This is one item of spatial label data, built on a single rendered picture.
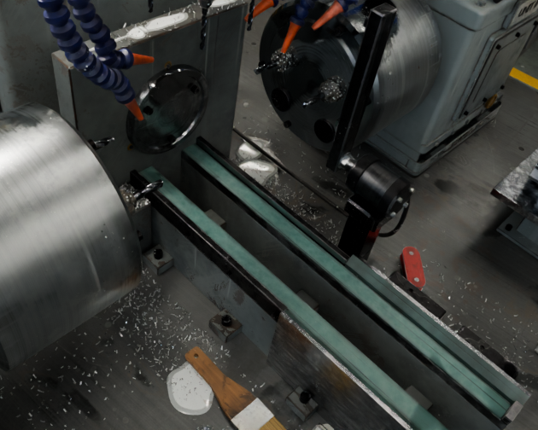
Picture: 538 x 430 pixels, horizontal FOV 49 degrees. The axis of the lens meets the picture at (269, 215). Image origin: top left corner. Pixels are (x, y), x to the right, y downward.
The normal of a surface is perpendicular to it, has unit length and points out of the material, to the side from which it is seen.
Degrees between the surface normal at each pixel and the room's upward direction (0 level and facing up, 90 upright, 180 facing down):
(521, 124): 0
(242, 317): 90
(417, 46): 51
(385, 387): 0
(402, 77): 66
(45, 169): 21
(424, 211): 0
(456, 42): 90
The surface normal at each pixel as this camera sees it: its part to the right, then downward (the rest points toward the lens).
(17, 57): 0.70, 0.59
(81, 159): 0.42, -0.36
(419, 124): -0.70, 0.46
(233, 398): 0.14, -0.66
